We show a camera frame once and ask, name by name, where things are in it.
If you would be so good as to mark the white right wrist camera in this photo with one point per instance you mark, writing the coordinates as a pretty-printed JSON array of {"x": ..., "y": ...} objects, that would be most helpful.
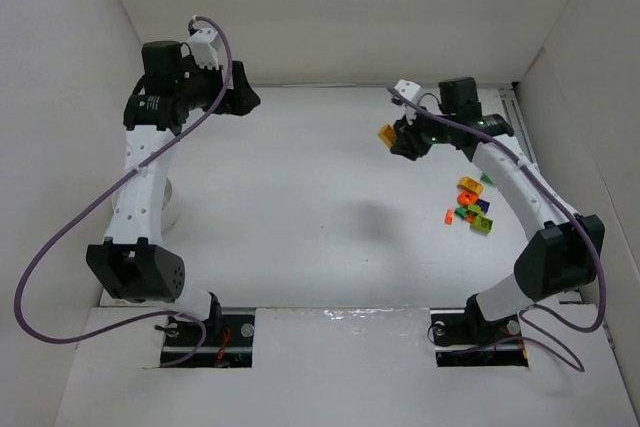
[{"x": 411, "y": 91}]

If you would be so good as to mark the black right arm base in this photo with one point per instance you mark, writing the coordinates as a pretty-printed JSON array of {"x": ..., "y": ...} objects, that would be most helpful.
[{"x": 458, "y": 344}]

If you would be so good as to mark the aluminium rail at table edge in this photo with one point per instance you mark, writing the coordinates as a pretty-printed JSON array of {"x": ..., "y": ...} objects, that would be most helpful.
[{"x": 514, "y": 117}]

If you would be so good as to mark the orange round lego piece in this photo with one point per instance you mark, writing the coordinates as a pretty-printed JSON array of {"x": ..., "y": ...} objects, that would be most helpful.
[{"x": 466, "y": 198}]

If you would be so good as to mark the dark blue lego brick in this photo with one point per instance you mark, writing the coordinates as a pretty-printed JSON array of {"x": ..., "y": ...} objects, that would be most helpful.
[{"x": 483, "y": 205}]

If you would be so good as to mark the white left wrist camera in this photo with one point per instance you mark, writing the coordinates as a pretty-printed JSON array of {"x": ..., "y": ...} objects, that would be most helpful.
[{"x": 204, "y": 45}]

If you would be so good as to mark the white divided round container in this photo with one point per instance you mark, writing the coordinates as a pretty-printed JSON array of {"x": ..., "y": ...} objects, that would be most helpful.
[{"x": 170, "y": 207}]

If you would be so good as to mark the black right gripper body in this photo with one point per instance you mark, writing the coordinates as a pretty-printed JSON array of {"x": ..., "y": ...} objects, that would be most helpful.
[{"x": 410, "y": 133}]

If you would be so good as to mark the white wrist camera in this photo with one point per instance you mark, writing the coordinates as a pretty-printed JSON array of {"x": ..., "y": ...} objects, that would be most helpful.
[
  {"x": 411, "y": 91},
  {"x": 204, "y": 45}
]

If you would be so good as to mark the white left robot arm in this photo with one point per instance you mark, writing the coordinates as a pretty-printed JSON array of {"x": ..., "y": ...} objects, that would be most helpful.
[{"x": 131, "y": 262}]

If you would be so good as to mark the yellow curved lego brick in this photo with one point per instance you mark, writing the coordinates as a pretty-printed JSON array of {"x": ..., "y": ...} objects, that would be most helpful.
[{"x": 470, "y": 185}]

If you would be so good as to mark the yellow long lego brick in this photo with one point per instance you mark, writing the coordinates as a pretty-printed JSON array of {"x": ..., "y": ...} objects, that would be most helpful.
[{"x": 387, "y": 135}]

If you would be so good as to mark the dark green lego slope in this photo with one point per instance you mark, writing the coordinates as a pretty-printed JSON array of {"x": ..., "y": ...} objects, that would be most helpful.
[{"x": 461, "y": 212}]

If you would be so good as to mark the lime green lego brick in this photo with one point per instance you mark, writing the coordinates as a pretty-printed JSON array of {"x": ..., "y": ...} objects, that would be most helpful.
[{"x": 479, "y": 222}]

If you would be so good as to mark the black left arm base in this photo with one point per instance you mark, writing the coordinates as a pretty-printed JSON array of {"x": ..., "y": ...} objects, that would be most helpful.
[{"x": 229, "y": 348}]

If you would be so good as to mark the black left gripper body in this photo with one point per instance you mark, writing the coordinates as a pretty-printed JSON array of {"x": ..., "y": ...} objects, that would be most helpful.
[{"x": 228, "y": 89}]

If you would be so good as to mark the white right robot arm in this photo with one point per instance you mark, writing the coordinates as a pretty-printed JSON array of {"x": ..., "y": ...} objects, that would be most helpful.
[{"x": 563, "y": 250}]

